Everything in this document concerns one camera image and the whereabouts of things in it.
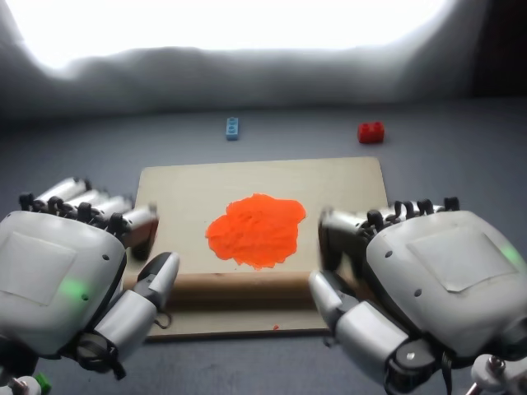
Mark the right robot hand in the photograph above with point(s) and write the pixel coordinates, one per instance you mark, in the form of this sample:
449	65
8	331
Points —
444	267

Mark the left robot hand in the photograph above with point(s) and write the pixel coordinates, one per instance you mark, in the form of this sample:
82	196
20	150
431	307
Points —
41	263

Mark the wooden stick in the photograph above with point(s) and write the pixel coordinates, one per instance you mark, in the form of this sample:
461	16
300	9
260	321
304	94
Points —
243	290

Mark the grey table cloth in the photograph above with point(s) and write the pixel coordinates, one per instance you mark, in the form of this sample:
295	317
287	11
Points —
82	144

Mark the red toy brick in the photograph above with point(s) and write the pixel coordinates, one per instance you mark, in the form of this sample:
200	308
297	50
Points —
371	133

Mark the orange dough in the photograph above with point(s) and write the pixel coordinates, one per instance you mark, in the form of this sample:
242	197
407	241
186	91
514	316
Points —
255	230

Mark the light wooden board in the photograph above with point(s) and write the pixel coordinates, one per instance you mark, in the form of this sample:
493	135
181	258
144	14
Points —
263	177

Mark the light blue flat brick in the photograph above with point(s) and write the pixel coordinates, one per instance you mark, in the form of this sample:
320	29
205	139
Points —
233	129

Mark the white backdrop sheet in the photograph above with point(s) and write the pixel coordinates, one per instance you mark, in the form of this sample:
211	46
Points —
247	74

